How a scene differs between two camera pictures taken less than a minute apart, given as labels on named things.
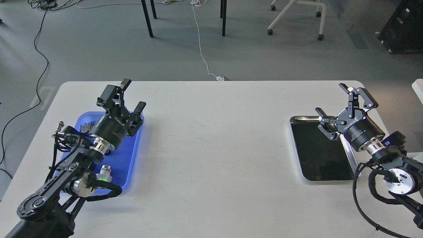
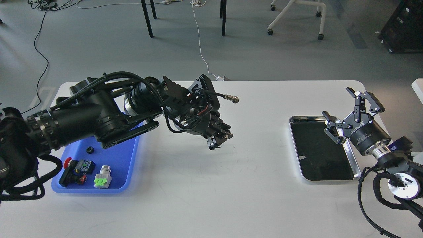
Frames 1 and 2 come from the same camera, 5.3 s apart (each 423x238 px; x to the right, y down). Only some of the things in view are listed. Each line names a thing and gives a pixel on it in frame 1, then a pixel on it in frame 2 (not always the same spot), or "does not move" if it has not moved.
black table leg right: [223, 7] does not move
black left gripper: [112, 129] → [208, 123]
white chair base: [321, 36] does not move
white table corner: [417, 86] does not move
